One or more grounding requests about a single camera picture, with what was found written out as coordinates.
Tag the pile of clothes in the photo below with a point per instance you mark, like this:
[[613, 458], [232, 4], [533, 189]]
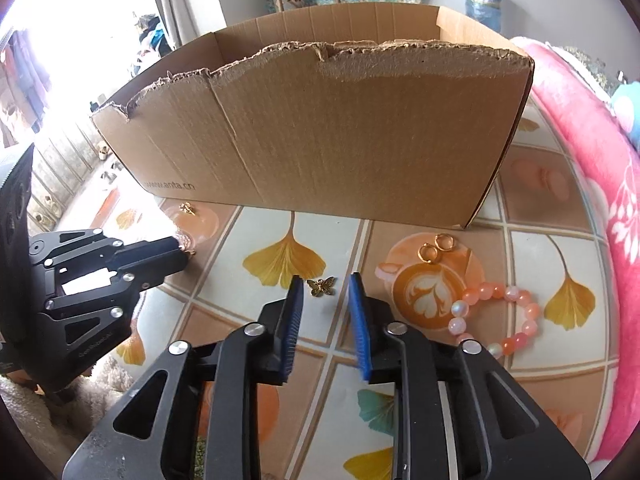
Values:
[[153, 43]]

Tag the gold hoop earring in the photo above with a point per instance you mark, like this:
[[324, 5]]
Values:
[[445, 242], [429, 253]]

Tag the small gold stud earring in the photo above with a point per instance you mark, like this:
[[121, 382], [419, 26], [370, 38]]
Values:
[[187, 208]]

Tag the pink floral blanket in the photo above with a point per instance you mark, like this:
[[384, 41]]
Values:
[[611, 168]]

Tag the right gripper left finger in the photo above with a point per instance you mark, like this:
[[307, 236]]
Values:
[[151, 432]]

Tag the metal balcony railing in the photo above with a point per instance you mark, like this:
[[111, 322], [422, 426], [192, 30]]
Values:
[[67, 155]]

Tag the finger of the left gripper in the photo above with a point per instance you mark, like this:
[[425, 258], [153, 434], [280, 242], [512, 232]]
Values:
[[150, 262]]

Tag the grey curtain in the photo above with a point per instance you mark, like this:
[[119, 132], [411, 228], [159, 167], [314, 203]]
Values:
[[172, 0]]

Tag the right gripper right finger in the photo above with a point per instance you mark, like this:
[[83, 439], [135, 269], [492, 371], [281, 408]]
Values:
[[457, 414]]

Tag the blue plush pillow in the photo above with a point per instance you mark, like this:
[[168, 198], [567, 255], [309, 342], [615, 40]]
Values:
[[626, 108]]

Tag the hanging dark clothes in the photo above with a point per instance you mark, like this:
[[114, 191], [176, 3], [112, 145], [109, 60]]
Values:
[[24, 89]]

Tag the brown cardboard box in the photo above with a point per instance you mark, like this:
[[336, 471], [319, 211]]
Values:
[[385, 111]]

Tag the gold rhinestone hair clip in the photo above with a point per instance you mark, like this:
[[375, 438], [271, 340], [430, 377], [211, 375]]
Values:
[[186, 243]]

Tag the blue water jug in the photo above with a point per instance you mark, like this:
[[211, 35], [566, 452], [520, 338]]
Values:
[[486, 12]]

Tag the patterned plastic tablecloth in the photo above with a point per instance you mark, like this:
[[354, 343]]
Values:
[[316, 347]]

